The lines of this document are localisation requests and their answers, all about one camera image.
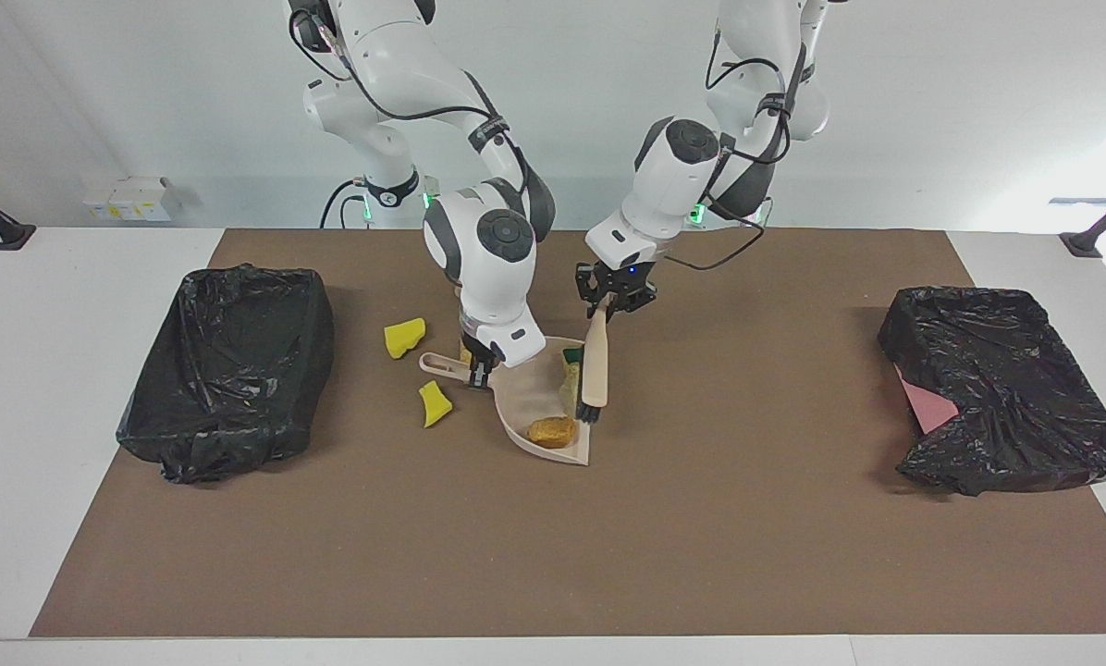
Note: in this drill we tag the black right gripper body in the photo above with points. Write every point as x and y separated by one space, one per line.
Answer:
479 353

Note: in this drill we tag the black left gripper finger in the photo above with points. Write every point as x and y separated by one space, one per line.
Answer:
588 303
629 303

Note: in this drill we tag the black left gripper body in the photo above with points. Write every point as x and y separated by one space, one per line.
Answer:
622 277

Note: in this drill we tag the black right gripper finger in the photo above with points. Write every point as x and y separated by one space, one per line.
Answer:
474 375
488 370

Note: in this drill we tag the beige plastic dustpan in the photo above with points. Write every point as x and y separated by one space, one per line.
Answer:
521 398

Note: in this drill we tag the small yellow sponge wedge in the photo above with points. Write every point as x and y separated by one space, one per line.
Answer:
435 407

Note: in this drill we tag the green and yellow sponge piece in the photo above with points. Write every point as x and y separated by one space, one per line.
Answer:
571 354

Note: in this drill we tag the beige hand brush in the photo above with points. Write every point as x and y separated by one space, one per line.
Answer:
595 370

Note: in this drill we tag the large yellow sponge piece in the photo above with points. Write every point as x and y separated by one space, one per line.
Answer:
403 339

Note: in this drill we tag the cream sponge chunk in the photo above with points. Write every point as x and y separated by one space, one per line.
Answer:
568 388

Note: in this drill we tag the brown sponge chunk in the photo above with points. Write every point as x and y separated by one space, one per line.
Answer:
553 432

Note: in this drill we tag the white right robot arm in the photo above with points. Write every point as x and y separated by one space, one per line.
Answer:
493 287

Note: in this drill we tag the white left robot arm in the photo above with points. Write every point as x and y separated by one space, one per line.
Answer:
673 185

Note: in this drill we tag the black bag lined bin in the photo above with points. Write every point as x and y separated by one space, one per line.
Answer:
229 370

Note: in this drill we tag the pink bin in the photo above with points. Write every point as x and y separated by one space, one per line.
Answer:
927 412

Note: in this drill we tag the black bag over pink bin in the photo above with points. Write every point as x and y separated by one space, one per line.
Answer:
1006 370

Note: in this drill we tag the brown table mat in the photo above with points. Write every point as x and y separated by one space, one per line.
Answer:
553 555

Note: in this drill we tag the white wall box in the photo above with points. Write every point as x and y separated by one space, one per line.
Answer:
132 199

